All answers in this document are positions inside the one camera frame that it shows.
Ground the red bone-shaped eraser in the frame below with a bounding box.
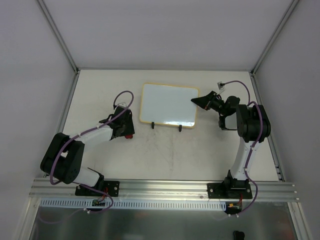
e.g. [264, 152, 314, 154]
[124, 134, 133, 139]

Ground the yellow framed whiteboard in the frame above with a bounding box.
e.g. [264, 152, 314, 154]
[139, 82, 199, 128]

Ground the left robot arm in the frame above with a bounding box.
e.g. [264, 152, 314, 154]
[40, 106, 135, 196]

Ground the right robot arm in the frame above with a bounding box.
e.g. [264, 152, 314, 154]
[191, 91, 271, 199]

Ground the black object bottom edge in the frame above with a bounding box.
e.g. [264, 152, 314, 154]
[233, 230, 245, 240]

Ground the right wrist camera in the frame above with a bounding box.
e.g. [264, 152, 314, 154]
[217, 81, 225, 94]

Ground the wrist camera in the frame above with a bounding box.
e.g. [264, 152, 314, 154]
[217, 81, 225, 94]
[117, 102, 127, 108]

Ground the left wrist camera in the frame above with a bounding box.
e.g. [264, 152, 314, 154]
[117, 102, 127, 108]

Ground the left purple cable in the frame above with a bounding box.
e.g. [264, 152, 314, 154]
[37, 90, 135, 224]

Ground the purple cable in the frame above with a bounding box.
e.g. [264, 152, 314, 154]
[37, 90, 135, 224]
[222, 80, 263, 221]

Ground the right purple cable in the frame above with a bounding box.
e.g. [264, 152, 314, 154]
[222, 80, 263, 221]

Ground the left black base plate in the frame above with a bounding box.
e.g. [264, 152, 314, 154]
[75, 179, 120, 197]

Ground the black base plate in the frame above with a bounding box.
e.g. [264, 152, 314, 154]
[206, 181, 253, 200]
[75, 179, 120, 197]

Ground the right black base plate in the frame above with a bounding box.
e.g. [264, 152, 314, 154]
[206, 181, 253, 200]

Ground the white slotted cable duct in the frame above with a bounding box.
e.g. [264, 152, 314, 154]
[39, 197, 227, 212]

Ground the aluminium frame rail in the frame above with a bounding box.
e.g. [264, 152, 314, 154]
[28, 177, 301, 202]

